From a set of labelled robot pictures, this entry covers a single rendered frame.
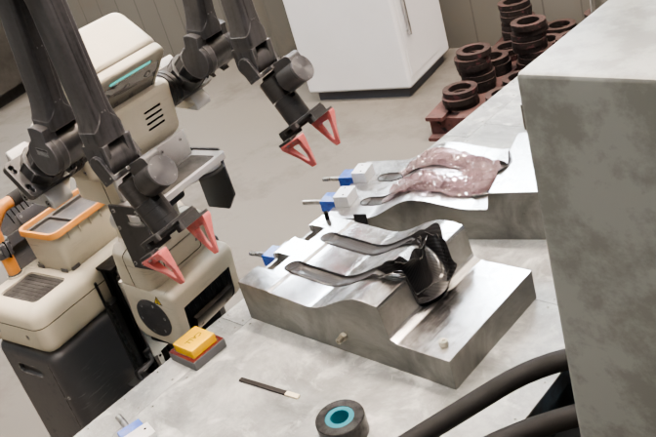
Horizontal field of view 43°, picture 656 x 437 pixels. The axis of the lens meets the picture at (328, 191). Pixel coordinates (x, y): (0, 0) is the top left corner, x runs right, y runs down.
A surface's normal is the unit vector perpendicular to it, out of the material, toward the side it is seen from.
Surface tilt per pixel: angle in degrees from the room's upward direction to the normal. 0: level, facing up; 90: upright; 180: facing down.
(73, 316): 90
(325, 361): 0
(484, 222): 90
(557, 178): 90
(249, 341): 0
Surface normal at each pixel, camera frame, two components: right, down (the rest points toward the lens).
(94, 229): 0.81, 0.09
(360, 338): -0.64, 0.50
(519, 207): -0.40, 0.51
